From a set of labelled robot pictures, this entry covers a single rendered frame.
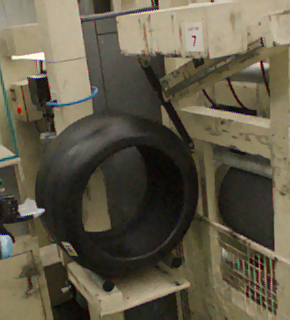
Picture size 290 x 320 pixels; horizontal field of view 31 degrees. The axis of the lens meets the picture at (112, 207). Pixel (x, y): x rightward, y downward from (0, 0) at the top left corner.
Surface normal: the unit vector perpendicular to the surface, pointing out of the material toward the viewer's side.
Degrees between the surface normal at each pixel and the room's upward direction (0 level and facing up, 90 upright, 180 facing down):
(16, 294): 90
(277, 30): 72
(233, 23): 90
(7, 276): 90
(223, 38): 90
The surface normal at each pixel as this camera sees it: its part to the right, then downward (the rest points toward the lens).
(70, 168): -0.31, -0.11
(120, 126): 0.15, -0.50
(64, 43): 0.40, 0.27
